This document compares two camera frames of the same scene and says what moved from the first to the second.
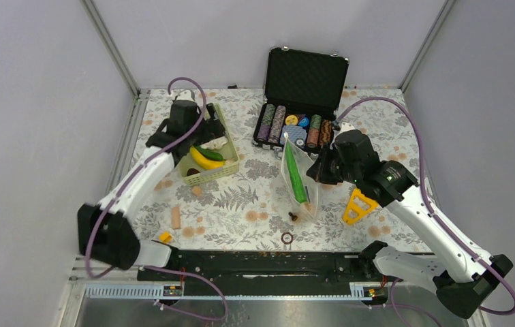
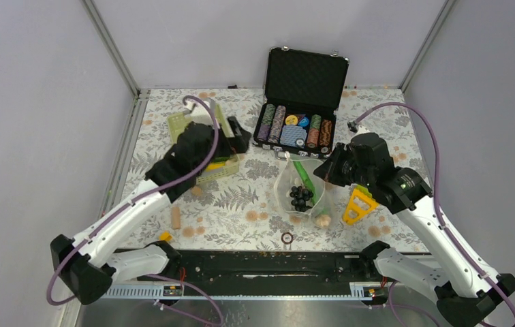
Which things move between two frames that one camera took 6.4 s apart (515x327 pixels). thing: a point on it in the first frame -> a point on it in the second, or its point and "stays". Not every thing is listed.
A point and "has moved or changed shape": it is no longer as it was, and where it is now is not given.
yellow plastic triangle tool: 362,212 stays
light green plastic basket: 195,174 stays
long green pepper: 297,173 -> 306,179
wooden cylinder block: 176,219 stays
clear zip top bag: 298,188 has moved or changed shape
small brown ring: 282,238 stays
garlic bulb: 308,208 -> 323,221
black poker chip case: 303,90 stays
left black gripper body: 205,131 -> 224,147
